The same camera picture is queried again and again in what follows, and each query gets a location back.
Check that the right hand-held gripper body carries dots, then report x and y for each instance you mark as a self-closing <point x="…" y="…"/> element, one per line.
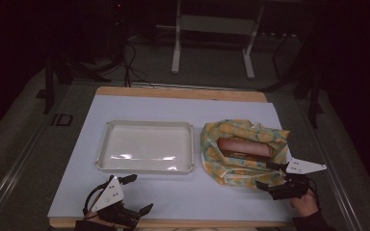
<point x="294" y="186"/>

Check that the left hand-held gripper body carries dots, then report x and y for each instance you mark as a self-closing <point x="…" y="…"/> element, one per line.
<point x="110" y="195"/>

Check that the yellow patterned cloth bag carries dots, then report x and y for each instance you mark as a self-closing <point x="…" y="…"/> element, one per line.
<point x="237" y="168"/>

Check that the brown rectangular box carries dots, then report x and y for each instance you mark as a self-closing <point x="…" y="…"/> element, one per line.
<point x="244" y="148"/>

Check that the person's right hand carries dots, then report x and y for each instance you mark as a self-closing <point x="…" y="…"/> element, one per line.
<point x="303" y="205"/>

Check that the person's left hand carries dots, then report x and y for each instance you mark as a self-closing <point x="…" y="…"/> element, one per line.
<point x="93" y="217"/>

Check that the white table mat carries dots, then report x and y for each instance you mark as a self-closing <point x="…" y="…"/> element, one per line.
<point x="173" y="189"/>

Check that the white plastic tray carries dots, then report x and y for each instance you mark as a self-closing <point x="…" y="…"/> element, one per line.
<point x="146" y="148"/>

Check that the black tripod stand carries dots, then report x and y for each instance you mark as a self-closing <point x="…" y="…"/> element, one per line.
<point x="61" y="70"/>
<point x="305" y="86"/>

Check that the black floor socket box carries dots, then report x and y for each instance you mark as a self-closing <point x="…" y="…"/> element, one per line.
<point x="62" y="119"/>

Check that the wooden table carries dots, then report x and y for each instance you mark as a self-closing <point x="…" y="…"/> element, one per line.
<point x="179" y="93"/>

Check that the white metal stand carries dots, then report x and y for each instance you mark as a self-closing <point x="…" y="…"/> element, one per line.
<point x="216" y="25"/>

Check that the metal floor rail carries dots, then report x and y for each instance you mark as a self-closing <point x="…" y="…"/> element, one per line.
<point x="11" y="179"/>
<point x="334" y="173"/>

